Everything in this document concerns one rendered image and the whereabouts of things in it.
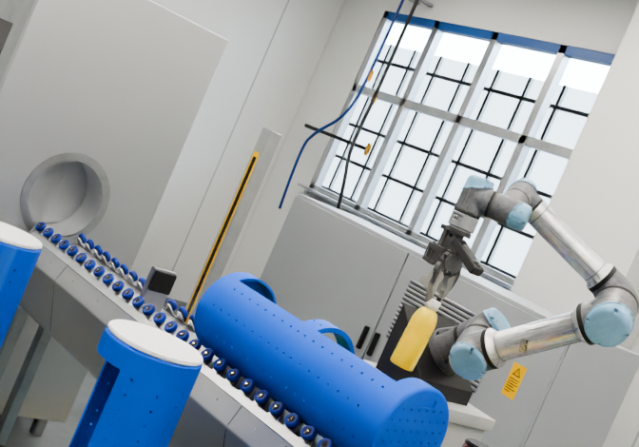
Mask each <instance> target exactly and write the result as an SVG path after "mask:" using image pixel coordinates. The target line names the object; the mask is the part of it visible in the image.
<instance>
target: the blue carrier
mask: <svg viewBox="0 0 639 447"><path fill-rule="evenodd" d="M194 328H195V333H196V336H197V339H198V340H200V341H201V343H202V346H203V347H204V348H206V349H207V348H210V349H212V350H213V351H214V355H215V356H216V357H217V358H219V359H225V360H226V361H227V365H228V366H229V367H231V368H232V369H233V368H237V369H239V370H240V372H241V376H242V377H244V378H245V379H252V380H253V381H254V383H255V386H256V387H257V388H259V389H260V390H266V391H267V392H268V394H269V397H270V398H271V399H273V400H274V401H280V402H282V403H283V405H284V409H285V410H287V411H288V412H289V413H291V414H292V413H296V414H298V415H299V416H300V421H301V422H303V423H304V424H305V425H312V426H314V427H315V428H316V430H317V434H318V435H320V436H321V437H323V438H330V439H331V440H332V441H333V443H334V447H440V446H441V444H442V442H443V440H444V438H445V435H446V432H447V428H448V423H449V407H448V403H447V400H446V399H445V397H444V396H443V395H442V393H441V392H439V391H438V390H437V389H435V387H433V386H431V385H430V384H428V383H427V382H425V381H423V380H422V379H417V378H407V379H401V380H398V381H395V380H393V379H391V378H390V377H388V376H386V375H385V374H383V373H382V372H380V371H379V370H378V369H377V368H375V367H373V366H372V365H370V364H369V363H367V362H366V361H364V360H362V359H360V358H359V357H357V356H356V355H355V349H354V345H353V343H352V341H351V339H350V337H349V336H348V335H347V334H346V333H345V332H344V331H342V330H340V329H339V328H337V327H336V326H335V325H333V324H332V323H330V322H328V321H324V320H310V321H301V320H299V319H298V318H296V317H295V316H293V315H292V314H290V313H288V312H287V311H285V310H284V309H282V308H281V307H279V306H278V305H277V302H276V297H275V294H274V292H273V290H272V289H271V287H270V286H269V285H268V284H267V283H265V282H263V281H262V280H260V279H259V278H257V277H255V276H254V275H252V274H249V273H245V272H236V273H231V274H228V275H226V276H223V277H222V278H220V279H218V280H217V281H215V282H214V283H213V284H212V285H211V286H210V287H209V288H208V289H207V290H206V291H205V293H204V294H203V296H202V298H201V299H200V301H199V304H198V306H197V309H196V313H195V318H194ZM323 333H333V334H334V335H335V337H336V340H337V343H335V342H334V341H332V340H330V339H329V338H327V337H325V336H324V335H322V334H323Z"/></svg>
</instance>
